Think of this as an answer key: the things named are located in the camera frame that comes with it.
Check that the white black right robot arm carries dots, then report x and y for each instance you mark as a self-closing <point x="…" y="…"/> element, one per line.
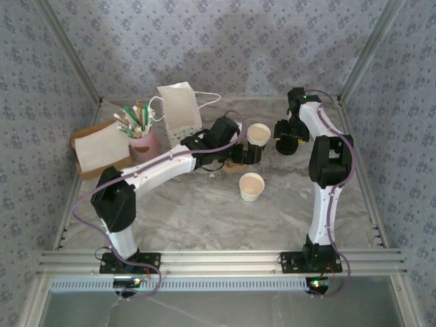
<point x="322" y="211"/>

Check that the aluminium corner post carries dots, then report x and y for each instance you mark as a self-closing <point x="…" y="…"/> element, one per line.
<point x="371" y="51"/>
<point x="68" y="51"/>

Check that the aluminium mounting rail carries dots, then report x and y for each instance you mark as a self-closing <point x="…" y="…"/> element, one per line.
<point x="221" y="262"/>

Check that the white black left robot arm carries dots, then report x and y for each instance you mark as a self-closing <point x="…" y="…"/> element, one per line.
<point x="160" y="170"/>

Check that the brown cardboard napkin box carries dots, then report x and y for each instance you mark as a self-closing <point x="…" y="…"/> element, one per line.
<point x="88" y="173"/>

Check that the small circuit board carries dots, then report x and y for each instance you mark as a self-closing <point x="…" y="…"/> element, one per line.
<point x="318" y="283"/>
<point x="127" y="282"/>

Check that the white wrapped straw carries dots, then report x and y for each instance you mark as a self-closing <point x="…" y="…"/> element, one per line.
<point x="153" y="116"/>
<point x="122" y="122"/>

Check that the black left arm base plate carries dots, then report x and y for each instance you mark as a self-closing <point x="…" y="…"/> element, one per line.
<point x="153" y="260"/>

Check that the white paper takeout bag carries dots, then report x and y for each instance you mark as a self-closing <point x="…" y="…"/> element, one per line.
<point x="178" y="105"/>

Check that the brown wooden stir stick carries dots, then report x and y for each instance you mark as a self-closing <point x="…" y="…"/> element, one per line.
<point x="139" y="109"/>

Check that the white paper coffee cup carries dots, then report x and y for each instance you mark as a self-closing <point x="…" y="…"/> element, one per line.
<point x="259" y="131"/>
<point x="252" y="185"/>

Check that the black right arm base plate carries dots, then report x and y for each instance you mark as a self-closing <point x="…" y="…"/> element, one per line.
<point x="289" y="262"/>

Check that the pink straw holder cup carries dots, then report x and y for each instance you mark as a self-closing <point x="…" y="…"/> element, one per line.
<point x="146" y="150"/>

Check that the white napkin stack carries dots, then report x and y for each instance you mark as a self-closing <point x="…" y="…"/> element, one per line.
<point x="102" y="146"/>

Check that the green white straw packet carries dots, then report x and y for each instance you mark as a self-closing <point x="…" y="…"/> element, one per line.
<point x="131" y="117"/>
<point x="147" y="116"/>

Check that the brown pulp cup carrier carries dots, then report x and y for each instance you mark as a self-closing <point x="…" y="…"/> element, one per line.
<point x="235" y="167"/>

